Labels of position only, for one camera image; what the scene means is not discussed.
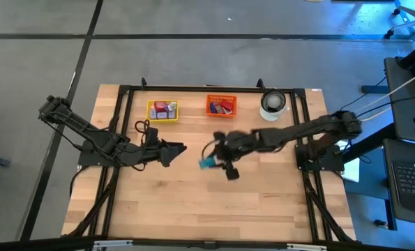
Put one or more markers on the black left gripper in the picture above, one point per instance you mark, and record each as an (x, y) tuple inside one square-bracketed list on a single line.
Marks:
[(155, 150)]

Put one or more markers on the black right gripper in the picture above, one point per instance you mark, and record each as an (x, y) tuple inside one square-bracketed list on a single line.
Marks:
[(235, 143)]

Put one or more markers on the teal rectangular box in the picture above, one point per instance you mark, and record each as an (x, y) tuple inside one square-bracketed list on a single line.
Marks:
[(207, 163)]

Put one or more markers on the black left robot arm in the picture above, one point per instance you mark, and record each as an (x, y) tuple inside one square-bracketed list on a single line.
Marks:
[(99, 139)]

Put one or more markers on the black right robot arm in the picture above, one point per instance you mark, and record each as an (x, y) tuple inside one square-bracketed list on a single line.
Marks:
[(298, 131)]

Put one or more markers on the yellow plastic basket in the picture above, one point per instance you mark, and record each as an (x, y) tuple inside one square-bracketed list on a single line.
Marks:
[(162, 121)]

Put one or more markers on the orange plastic basket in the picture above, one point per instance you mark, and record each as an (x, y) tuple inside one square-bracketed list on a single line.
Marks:
[(222, 115)]

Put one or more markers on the black cart shelf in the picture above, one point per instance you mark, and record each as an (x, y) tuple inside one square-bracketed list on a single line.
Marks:
[(402, 104)]

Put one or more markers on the black laptop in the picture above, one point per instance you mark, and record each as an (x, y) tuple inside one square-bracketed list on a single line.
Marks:
[(413, 181)]

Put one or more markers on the grey chair base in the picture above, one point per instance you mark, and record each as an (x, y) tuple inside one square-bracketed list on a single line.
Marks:
[(413, 23)]

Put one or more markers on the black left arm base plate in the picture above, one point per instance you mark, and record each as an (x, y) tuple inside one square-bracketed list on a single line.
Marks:
[(88, 158)]

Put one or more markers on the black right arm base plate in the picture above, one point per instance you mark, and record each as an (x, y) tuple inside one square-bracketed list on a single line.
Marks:
[(332, 164)]

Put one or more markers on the black front frame beam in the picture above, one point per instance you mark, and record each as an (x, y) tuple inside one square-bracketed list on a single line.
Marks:
[(36, 244)]

